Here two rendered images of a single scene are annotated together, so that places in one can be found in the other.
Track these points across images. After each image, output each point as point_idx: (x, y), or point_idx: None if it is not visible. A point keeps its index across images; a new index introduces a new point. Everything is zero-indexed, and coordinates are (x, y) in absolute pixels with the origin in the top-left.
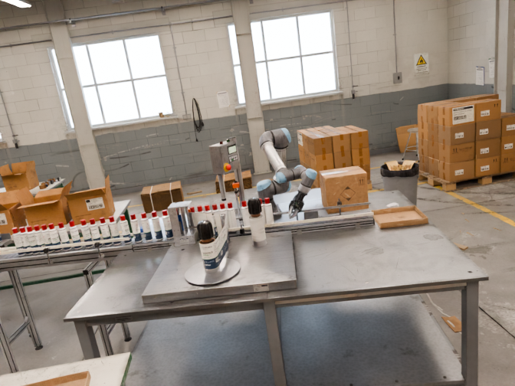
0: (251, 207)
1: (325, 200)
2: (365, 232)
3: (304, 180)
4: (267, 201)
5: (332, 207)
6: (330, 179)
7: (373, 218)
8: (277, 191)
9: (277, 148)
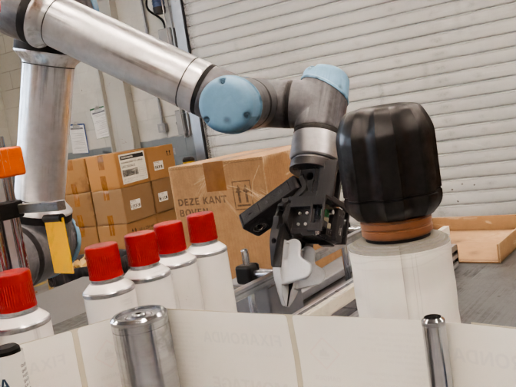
0: (425, 158)
1: (250, 248)
2: (503, 278)
3: (328, 107)
4: (212, 229)
5: (358, 236)
6: (274, 160)
7: (455, 244)
8: (45, 266)
9: (60, 52)
